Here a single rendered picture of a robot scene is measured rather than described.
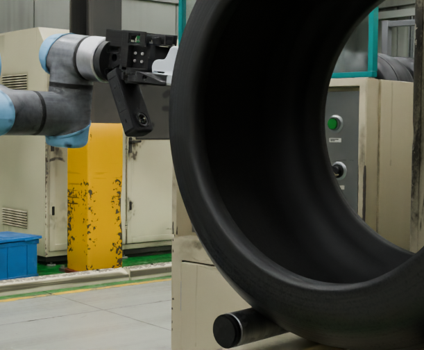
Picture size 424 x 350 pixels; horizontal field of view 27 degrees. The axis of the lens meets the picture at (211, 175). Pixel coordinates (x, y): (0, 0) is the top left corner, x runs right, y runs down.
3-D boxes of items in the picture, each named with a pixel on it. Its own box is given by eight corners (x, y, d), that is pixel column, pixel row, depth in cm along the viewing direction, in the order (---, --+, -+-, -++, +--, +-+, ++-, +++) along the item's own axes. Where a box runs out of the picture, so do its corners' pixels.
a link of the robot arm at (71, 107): (18, 143, 149) (22, 78, 148) (71, 142, 157) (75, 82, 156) (44, 149, 144) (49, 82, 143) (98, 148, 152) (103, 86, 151)
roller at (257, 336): (384, 305, 136) (361, 312, 139) (375, 278, 137) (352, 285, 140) (241, 345, 110) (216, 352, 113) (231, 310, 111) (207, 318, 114)
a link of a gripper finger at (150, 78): (159, 74, 129) (120, 69, 135) (159, 85, 130) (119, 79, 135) (182, 76, 133) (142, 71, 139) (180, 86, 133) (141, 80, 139)
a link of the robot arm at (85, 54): (73, 80, 144) (111, 82, 150) (91, 82, 141) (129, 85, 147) (78, 34, 143) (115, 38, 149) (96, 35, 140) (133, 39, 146)
